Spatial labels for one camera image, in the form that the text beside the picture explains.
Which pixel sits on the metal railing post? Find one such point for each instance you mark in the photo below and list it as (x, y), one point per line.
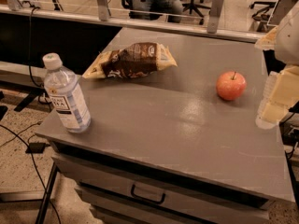
(103, 11)
(214, 16)

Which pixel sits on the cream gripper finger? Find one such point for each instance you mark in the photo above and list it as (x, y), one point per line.
(268, 41)
(280, 93)

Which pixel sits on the black drawer handle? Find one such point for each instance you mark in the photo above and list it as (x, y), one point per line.
(148, 194)

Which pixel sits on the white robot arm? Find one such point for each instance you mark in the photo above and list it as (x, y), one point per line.
(280, 49)

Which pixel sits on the grey drawer cabinet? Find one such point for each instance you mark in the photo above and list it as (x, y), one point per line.
(172, 131)

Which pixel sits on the red apple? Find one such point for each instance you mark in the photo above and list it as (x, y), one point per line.
(230, 85)

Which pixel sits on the brown chip bag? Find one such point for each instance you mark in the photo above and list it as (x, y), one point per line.
(137, 60)

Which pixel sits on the black power adapter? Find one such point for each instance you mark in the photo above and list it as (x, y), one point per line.
(36, 148)

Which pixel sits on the clear plastic water bottle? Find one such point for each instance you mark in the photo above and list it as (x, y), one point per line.
(61, 85)

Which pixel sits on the seated person in jeans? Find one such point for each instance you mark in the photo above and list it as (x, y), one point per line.
(151, 9)

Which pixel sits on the metal railing post right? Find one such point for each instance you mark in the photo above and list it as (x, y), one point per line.
(214, 16)

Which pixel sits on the metal railing post left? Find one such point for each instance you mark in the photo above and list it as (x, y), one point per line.
(103, 11)

